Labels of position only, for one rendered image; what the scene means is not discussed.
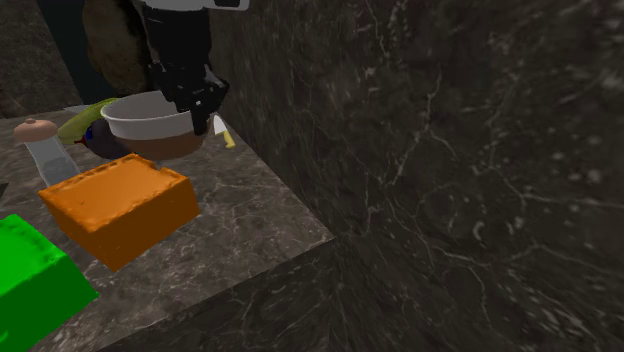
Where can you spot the white and brown bowl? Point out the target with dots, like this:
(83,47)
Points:
(141,128)

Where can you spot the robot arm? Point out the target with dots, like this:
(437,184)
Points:
(195,4)

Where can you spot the clear bottle with tan cap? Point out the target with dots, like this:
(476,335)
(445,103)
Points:
(48,155)

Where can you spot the yellow-green curved fruit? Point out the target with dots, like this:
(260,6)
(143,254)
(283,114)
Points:
(80,124)

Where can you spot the dark purple rounded object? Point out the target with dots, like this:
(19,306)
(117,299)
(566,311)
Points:
(105,144)

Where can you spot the orange box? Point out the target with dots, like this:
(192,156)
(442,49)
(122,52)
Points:
(122,204)

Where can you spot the green box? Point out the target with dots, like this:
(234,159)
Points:
(34,287)

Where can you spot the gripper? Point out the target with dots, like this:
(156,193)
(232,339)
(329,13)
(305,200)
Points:
(178,44)

